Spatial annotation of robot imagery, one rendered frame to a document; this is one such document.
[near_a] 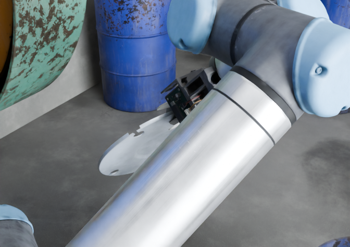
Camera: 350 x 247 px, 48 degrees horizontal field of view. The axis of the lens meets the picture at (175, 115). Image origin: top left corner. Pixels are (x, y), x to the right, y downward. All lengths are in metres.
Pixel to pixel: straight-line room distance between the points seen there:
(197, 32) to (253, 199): 1.81
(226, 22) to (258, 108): 0.11
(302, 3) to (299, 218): 1.71
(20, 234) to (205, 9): 0.32
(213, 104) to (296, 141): 2.38
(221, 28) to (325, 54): 0.12
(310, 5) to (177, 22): 0.16
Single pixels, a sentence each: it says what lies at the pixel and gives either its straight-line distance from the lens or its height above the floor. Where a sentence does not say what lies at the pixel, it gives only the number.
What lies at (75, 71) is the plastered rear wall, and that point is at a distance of 3.21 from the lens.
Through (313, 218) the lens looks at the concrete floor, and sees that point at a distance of 2.14.
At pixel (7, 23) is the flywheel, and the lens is 0.80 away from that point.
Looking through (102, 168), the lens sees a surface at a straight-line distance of 0.83.
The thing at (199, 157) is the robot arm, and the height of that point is 1.22.
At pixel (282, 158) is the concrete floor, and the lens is 2.52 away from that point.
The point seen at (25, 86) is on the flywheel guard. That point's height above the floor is 1.06.
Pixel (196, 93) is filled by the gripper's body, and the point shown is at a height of 1.15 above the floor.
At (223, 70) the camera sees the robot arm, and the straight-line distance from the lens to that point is 0.56.
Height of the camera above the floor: 1.40
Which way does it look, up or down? 29 degrees down
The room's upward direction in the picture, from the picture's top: straight up
